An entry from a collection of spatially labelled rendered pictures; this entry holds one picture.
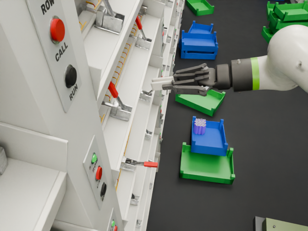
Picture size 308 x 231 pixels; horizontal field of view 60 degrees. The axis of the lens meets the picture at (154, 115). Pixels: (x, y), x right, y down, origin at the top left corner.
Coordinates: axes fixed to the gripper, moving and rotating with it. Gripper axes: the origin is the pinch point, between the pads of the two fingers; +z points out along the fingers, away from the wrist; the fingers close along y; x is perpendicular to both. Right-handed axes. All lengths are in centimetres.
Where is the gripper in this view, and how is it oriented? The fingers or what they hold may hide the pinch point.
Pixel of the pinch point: (162, 83)
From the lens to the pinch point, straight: 84.1
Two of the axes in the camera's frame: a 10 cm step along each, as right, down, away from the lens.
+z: -9.6, 0.7, 2.8
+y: 1.5, -7.2, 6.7
